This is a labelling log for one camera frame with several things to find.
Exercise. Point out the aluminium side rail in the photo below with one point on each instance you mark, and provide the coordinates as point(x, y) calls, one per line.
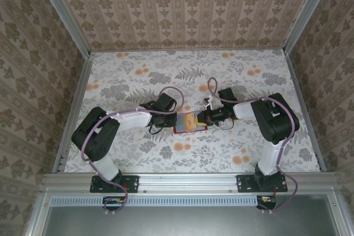
point(72, 114)
point(296, 81)

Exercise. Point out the aluminium frame post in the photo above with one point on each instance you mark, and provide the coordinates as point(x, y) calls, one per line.
point(307, 12)
point(63, 15)

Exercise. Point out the aluminium frame beam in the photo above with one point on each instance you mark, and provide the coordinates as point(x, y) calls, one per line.
point(188, 182)

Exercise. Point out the aluminium back rail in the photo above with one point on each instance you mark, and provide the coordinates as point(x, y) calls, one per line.
point(188, 50)

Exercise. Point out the floral patterned table cover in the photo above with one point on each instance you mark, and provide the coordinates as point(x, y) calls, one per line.
point(193, 158)

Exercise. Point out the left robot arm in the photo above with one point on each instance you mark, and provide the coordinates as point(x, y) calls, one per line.
point(94, 136)

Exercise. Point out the grey metal panel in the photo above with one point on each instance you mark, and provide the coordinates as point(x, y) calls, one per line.
point(179, 222)

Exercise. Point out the orange credit card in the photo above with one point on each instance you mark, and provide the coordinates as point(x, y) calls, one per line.
point(189, 122)

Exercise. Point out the black connector board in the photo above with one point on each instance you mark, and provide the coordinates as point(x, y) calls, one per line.
point(113, 202)
point(266, 201)

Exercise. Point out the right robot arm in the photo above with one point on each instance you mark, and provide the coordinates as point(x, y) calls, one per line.
point(276, 120)

